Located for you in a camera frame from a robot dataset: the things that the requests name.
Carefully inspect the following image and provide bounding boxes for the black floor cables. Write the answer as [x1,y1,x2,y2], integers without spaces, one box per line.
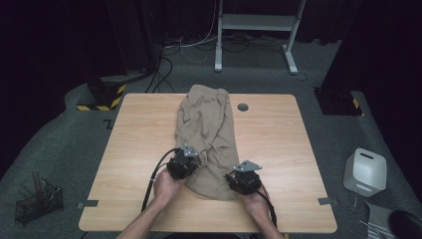
[144,49,177,95]

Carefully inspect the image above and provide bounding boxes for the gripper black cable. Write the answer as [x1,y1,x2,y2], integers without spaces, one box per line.
[140,147,180,213]
[255,185,279,229]

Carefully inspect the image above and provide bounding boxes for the person's left hand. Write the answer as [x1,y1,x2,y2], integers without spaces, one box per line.
[152,168,185,209]

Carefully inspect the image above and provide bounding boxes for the black yellow striped base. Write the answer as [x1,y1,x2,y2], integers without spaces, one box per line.
[76,74,127,113]

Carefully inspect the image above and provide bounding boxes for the white metal stand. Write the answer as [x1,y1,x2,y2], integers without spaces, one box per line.
[214,0,308,76]

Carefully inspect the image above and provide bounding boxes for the black wire basket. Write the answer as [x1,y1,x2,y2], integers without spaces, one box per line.
[14,178,65,227]

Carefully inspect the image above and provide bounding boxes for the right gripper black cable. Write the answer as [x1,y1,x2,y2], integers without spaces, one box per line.
[255,185,279,229]

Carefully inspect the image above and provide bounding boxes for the white floor cable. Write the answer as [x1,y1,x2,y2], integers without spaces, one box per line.
[162,0,220,65]

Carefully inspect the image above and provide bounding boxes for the grey striped sheet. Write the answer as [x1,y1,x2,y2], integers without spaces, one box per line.
[362,200,396,239]

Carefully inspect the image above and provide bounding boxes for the grey tape strip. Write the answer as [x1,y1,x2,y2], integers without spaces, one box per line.
[317,196,339,207]
[77,199,100,210]

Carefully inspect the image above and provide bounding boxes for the person's right hand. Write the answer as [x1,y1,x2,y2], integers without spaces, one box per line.
[236,190,272,223]

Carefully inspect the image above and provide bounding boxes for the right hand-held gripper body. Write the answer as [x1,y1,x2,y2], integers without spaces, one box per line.
[228,159,263,196]

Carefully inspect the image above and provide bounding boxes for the white box appliance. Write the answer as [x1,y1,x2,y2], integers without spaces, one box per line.
[342,147,388,198]

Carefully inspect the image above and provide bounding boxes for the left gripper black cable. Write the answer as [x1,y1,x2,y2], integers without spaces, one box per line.
[140,147,180,213]

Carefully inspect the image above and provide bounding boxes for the black base with yellow mark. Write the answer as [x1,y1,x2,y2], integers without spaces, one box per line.
[313,87,363,117]

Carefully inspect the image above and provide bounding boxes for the black round object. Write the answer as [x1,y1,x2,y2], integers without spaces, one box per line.
[387,209,422,239]

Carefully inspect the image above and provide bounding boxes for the brown wooden sticks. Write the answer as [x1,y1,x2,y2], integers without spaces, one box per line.
[31,170,44,200]

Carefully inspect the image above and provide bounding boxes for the khaki shorts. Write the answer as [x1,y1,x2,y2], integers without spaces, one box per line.
[173,84,241,201]

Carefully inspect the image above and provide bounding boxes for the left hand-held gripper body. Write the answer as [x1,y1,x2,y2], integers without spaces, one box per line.
[165,142,200,182]

